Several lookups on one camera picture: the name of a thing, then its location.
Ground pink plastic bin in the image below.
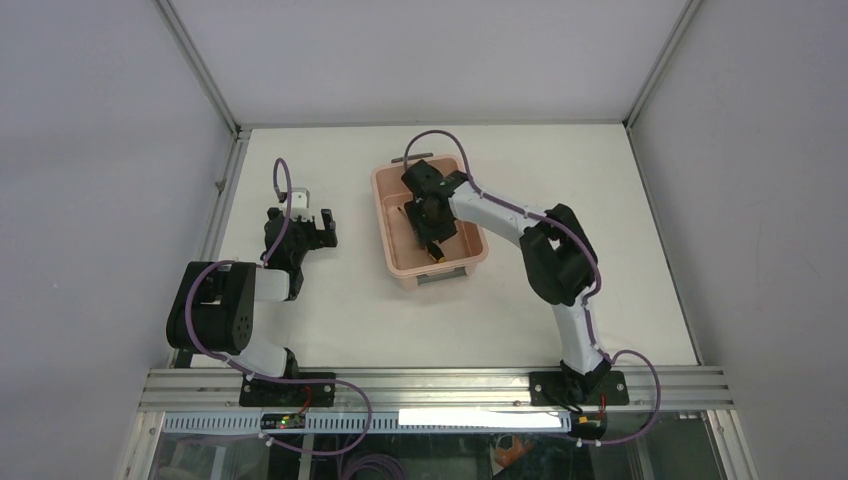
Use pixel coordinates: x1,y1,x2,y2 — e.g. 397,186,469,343
371,159,489,290

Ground purple cable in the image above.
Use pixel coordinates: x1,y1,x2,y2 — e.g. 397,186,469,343
184,157,374,457
402,129,664,446

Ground orange object below table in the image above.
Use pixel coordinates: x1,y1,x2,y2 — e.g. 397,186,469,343
492,434,534,469

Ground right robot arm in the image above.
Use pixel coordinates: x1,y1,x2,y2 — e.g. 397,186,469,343
400,160,611,405

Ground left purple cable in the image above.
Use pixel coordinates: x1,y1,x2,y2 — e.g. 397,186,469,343
184,157,374,457

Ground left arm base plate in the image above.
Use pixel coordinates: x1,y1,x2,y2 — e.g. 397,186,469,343
238,371,336,409

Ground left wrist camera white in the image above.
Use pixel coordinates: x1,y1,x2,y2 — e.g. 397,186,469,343
281,187,314,222

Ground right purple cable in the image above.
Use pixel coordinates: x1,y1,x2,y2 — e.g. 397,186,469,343
402,129,664,446

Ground aluminium frame rail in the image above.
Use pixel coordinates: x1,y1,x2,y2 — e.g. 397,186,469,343
138,366,735,412

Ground white slotted cable duct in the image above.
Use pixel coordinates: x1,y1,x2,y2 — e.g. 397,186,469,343
162,408,571,436

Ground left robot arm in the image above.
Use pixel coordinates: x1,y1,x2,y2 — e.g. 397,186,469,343
166,207,338,406

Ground black yellow screwdriver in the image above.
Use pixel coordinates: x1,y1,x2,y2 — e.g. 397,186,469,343
397,206,445,263

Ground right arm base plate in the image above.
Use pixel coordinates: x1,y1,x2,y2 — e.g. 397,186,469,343
528,370,630,408

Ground coiled purple cable below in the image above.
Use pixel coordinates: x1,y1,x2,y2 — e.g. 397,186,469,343
339,454,409,480

